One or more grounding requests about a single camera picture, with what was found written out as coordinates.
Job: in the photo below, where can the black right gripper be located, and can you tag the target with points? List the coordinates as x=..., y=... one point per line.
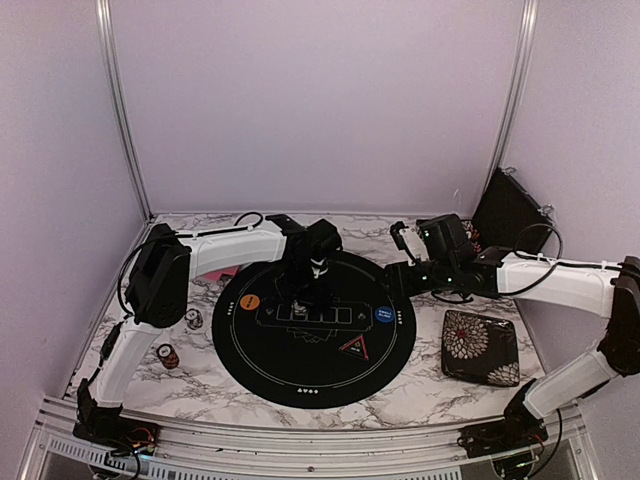
x=399, y=283

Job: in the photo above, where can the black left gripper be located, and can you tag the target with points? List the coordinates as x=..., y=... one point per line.
x=319, y=299

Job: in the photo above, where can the orange big blind button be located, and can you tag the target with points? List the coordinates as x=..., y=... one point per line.
x=249, y=302

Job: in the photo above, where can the blue small blind button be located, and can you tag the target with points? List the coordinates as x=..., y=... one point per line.
x=385, y=315

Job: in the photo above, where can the red triangle all-in marker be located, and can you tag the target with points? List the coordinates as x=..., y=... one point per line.
x=356, y=348

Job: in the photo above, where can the grey poker chip stack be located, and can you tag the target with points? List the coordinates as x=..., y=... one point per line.
x=194, y=319

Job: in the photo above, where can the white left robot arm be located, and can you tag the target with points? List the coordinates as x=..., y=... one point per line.
x=159, y=272

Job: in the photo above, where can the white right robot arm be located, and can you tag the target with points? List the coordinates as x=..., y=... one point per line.
x=609, y=290

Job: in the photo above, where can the black poker chip case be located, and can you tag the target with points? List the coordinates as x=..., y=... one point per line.
x=506, y=214

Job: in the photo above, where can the round black poker mat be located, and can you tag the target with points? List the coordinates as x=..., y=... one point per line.
x=289, y=355

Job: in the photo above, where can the floral patterned pouch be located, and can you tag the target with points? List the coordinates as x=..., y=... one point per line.
x=479, y=349

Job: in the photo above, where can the red playing card deck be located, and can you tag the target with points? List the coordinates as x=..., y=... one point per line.
x=217, y=275

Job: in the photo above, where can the red poker chip stack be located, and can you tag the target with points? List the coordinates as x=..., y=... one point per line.
x=168, y=356

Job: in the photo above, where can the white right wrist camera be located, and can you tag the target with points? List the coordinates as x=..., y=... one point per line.
x=397, y=231

